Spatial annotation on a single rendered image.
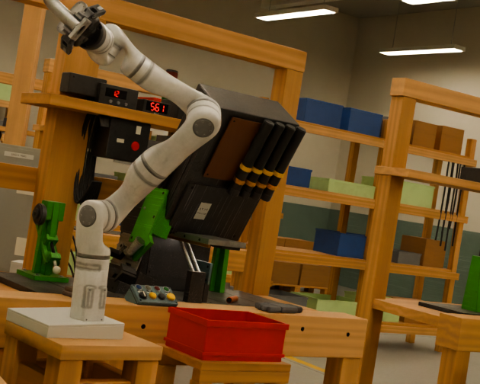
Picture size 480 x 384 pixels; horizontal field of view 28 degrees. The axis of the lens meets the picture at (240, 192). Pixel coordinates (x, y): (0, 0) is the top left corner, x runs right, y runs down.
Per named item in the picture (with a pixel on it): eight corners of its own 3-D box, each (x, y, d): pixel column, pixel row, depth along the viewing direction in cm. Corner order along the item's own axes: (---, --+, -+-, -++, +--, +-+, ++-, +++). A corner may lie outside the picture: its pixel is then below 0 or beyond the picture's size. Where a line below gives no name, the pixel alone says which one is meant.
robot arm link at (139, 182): (172, 180, 259) (152, 178, 251) (108, 239, 270) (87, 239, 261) (156, 153, 262) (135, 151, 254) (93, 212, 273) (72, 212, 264)
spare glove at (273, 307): (283, 308, 355) (283, 302, 355) (304, 314, 347) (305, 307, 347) (246, 307, 340) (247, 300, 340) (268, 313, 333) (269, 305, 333)
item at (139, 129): (145, 164, 355) (152, 124, 355) (105, 158, 345) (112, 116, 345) (129, 161, 365) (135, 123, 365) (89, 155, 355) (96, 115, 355)
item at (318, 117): (447, 353, 974) (481, 132, 974) (251, 344, 838) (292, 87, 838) (410, 341, 1019) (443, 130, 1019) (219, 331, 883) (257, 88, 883)
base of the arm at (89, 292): (108, 321, 264) (115, 260, 263) (78, 321, 259) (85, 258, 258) (94, 315, 271) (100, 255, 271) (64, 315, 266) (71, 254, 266)
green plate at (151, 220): (163, 253, 332) (184, 197, 335) (144, 245, 327) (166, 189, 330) (146, 248, 341) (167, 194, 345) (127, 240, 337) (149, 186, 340)
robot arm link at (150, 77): (148, 46, 244) (147, 60, 237) (228, 106, 254) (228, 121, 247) (127, 71, 248) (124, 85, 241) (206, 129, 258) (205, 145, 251)
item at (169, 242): (204, 292, 364) (218, 205, 364) (136, 288, 346) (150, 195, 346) (178, 285, 379) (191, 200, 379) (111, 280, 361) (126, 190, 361)
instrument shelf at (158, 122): (254, 144, 383) (255, 134, 383) (49, 104, 329) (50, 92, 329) (218, 141, 403) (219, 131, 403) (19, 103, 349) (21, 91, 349)
